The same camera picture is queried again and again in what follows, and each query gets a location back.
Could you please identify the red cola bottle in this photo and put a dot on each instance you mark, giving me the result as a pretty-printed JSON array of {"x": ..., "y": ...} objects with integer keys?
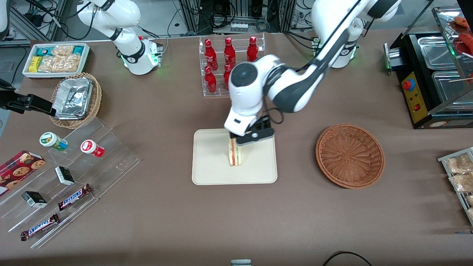
[
  {"x": 211, "y": 55},
  {"x": 226, "y": 75},
  {"x": 252, "y": 50},
  {"x": 229, "y": 51},
  {"x": 210, "y": 81}
]

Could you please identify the small clear snack bag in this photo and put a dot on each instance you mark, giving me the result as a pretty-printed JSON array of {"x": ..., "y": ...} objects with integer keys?
[{"x": 63, "y": 50}]

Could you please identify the white rectangular snack bin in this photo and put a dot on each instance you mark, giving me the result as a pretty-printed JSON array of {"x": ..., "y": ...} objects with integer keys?
[{"x": 85, "y": 59}]

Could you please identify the clear acrylic stepped display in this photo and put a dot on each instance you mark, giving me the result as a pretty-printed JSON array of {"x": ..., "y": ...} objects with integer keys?
[{"x": 111, "y": 162}]

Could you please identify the steel warmer pan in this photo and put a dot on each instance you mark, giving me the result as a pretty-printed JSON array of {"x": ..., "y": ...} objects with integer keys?
[
  {"x": 449, "y": 87},
  {"x": 438, "y": 53}
]

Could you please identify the yellow snack pack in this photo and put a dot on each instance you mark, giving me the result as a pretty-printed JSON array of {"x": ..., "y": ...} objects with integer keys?
[{"x": 36, "y": 64}]

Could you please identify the white power strip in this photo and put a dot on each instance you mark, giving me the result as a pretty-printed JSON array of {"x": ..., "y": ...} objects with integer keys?
[{"x": 239, "y": 27}]

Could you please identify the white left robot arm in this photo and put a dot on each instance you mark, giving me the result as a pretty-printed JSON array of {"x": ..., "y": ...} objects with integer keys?
[{"x": 247, "y": 85}]

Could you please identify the red lidded cup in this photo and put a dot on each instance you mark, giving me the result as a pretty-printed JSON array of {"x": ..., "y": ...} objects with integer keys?
[{"x": 90, "y": 147}]

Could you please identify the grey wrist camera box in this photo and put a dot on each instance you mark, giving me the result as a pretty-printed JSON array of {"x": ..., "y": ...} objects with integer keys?
[{"x": 258, "y": 136}]

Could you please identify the green lidded cup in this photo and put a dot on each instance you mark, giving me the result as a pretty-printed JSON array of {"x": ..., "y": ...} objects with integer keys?
[{"x": 51, "y": 140}]

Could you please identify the teal snack pack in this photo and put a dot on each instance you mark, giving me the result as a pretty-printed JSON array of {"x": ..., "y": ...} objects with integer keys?
[
  {"x": 43, "y": 51},
  {"x": 78, "y": 50}
]

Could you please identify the clear acrylic bottle rack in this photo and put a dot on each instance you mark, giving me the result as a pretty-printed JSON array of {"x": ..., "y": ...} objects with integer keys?
[{"x": 218, "y": 94}]

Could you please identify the large clear snack bag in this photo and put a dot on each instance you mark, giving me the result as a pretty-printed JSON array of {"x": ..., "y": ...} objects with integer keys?
[{"x": 61, "y": 63}]

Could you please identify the cream rectangular tray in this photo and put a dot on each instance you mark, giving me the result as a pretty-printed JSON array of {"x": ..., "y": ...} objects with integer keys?
[{"x": 210, "y": 162}]

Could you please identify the clear bag of nuts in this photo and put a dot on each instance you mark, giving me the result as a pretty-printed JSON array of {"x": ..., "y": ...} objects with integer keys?
[
  {"x": 458, "y": 164},
  {"x": 462, "y": 183}
]

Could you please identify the glass display case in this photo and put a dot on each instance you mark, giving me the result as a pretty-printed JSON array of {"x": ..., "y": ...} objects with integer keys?
[{"x": 449, "y": 37}]

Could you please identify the small grey white device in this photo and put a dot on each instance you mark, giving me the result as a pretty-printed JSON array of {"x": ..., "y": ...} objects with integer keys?
[{"x": 241, "y": 263}]

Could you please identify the triangular sandwich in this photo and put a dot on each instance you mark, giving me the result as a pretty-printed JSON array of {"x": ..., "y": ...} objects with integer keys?
[{"x": 235, "y": 153}]

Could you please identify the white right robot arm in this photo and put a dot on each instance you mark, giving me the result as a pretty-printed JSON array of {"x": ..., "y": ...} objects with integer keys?
[{"x": 125, "y": 14}]

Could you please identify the round brown wicker basket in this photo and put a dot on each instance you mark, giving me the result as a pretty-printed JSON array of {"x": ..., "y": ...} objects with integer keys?
[{"x": 349, "y": 157}]

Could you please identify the red cookie box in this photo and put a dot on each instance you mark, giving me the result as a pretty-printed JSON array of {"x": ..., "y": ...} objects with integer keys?
[{"x": 18, "y": 170}]

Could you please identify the light wicker basket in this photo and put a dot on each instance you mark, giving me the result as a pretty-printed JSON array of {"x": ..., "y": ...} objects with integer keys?
[{"x": 97, "y": 99}]

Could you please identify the snickers bar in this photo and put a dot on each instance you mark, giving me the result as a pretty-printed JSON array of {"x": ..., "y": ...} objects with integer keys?
[
  {"x": 40, "y": 227},
  {"x": 74, "y": 197}
]

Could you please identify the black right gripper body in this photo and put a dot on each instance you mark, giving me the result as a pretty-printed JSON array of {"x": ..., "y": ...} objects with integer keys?
[{"x": 15, "y": 102}]

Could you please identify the small dark carton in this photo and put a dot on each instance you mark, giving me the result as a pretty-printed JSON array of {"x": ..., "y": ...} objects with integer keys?
[
  {"x": 64, "y": 176},
  {"x": 34, "y": 199}
]

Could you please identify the silver foil tray stack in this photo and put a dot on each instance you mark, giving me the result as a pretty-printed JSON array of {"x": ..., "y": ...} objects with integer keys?
[{"x": 72, "y": 98}]

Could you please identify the black food warmer machine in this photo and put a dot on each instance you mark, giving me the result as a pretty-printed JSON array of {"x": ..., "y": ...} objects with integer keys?
[{"x": 417, "y": 111}]

